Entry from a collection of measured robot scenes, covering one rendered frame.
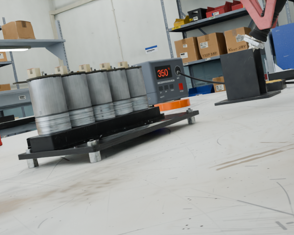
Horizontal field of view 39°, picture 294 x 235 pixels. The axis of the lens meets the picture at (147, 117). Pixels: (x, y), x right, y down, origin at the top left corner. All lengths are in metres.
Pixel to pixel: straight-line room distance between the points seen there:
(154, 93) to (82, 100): 0.53
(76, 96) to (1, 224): 0.17
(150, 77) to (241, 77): 0.32
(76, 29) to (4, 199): 6.36
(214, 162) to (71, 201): 0.07
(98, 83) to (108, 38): 5.82
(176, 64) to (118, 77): 0.55
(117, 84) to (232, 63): 0.24
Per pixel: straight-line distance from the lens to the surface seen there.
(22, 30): 3.49
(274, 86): 0.66
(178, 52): 4.99
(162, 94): 0.85
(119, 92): 0.36
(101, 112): 0.34
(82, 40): 6.48
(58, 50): 3.76
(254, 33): 0.56
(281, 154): 0.19
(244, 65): 0.56
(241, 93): 0.56
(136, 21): 5.87
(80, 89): 0.32
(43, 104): 0.30
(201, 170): 0.18
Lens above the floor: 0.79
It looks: 4 degrees down
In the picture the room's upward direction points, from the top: 11 degrees counter-clockwise
